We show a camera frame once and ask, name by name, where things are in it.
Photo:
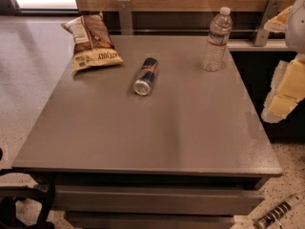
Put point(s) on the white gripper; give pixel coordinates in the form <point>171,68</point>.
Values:
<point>296,26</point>

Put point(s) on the redbull can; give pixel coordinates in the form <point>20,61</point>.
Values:
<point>144,81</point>

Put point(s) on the clear plastic water bottle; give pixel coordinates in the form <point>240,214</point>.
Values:
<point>217,39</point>

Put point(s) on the striped tube on floor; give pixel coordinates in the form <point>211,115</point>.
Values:
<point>278,212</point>

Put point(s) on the brown chips bag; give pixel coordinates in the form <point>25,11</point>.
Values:
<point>93,46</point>

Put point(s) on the black chair base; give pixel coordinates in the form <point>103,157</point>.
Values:
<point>10,195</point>

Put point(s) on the right metal bracket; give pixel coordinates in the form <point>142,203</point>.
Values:
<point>260,35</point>

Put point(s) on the metal bracket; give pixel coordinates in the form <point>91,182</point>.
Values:
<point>125,17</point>
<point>260,35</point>

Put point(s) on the left metal bracket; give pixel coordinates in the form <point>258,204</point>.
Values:
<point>125,17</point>

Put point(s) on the grey table frame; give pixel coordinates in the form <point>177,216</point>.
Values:
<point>113,201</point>

